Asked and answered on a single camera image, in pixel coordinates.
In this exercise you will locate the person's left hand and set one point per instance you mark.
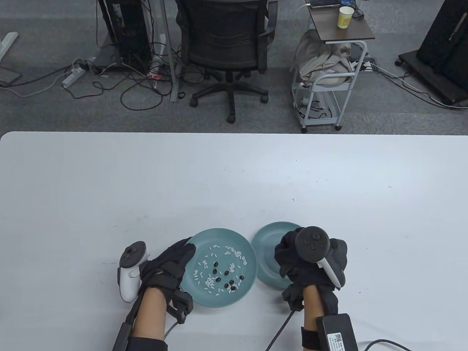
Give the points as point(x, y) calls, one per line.
point(168, 267)

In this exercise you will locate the person's right hand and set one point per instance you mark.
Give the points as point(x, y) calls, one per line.
point(289, 256)

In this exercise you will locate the teal ceramic plate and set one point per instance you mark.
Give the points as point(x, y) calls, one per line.
point(265, 252)
point(223, 296)

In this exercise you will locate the group of dark coffee beans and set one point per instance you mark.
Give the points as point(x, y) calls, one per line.
point(215, 264)

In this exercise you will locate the person's left forearm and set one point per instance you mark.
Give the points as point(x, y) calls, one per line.
point(150, 314)

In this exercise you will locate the person's right forearm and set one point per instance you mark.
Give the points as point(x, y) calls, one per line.
point(310, 307)

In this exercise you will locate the black glove sensor module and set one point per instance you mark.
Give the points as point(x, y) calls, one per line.
point(181, 303)

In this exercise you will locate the white and black left controller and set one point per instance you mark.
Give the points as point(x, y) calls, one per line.
point(128, 281)

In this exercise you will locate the scattered white rice grains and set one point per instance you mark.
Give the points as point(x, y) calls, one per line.
point(209, 281)

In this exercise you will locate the beige cloth bundle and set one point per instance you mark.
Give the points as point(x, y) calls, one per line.
point(321, 62)

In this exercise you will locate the grey floor power strip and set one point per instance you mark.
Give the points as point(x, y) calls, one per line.
point(367, 65)

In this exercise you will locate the white power strip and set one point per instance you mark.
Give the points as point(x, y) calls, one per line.
point(71, 78)

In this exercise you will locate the grey metal desk leg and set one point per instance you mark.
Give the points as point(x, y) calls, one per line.
point(169, 47)

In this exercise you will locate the black mesh office chair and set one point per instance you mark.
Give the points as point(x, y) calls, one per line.
point(223, 40)

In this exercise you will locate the white cart with brown top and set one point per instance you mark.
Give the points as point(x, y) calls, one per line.
point(343, 31)

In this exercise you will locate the black computer tower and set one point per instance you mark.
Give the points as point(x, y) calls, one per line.
point(126, 33)

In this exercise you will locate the yellow paper cup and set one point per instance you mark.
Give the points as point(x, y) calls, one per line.
point(345, 19)

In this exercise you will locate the clear bottle with blue label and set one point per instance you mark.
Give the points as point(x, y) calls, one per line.
point(346, 2)

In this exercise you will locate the black wheeled monitor stand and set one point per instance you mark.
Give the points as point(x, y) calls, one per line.
point(446, 36)

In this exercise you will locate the white desk foot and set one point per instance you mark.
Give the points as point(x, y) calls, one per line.
point(8, 42)

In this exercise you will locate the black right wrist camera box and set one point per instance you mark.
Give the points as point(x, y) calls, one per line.
point(336, 332)

